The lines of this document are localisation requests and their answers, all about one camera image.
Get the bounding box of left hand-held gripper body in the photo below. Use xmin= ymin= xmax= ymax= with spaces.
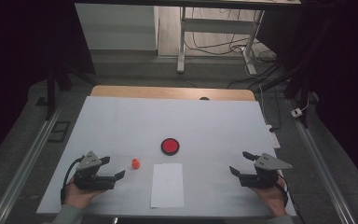
xmin=73 ymin=150 xmax=117 ymax=191

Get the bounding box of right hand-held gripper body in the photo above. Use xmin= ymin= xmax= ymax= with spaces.
xmin=239 ymin=152 xmax=294 ymax=189

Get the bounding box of white paper sheet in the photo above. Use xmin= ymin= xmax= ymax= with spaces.
xmin=150 ymin=163 xmax=186 ymax=209

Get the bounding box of round red ink pad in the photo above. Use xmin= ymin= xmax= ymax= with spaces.
xmin=160 ymin=137 xmax=181 ymax=157

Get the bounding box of person's left hand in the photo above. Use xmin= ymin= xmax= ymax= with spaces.
xmin=63 ymin=177 xmax=106 ymax=210

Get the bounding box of person's right hand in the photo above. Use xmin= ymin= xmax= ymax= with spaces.
xmin=250 ymin=177 xmax=289 ymax=217

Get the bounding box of white power strip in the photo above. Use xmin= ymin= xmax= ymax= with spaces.
xmin=265 ymin=124 xmax=282 ymax=149

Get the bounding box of black floor plate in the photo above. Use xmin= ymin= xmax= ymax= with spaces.
xmin=48 ymin=120 xmax=72 ymax=144

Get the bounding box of black stand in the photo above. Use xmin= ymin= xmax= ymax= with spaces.
xmin=44 ymin=60 xmax=74 ymax=121
xmin=282 ymin=62 xmax=313 ymax=129

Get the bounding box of white cabinet panel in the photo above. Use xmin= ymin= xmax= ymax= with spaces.
xmin=75 ymin=3 xmax=159 ymax=51

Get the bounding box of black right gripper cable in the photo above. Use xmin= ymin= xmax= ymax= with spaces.
xmin=273 ymin=181 xmax=290 ymax=207

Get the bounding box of aluminium rail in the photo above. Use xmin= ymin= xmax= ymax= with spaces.
xmin=0 ymin=92 xmax=63 ymax=224
xmin=286 ymin=99 xmax=357 ymax=224

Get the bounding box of tangle of floor cables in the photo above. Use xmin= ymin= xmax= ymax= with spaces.
xmin=185 ymin=7 xmax=288 ymax=90

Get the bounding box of white desk frame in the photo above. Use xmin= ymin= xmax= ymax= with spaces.
xmin=176 ymin=6 xmax=266 ymax=76

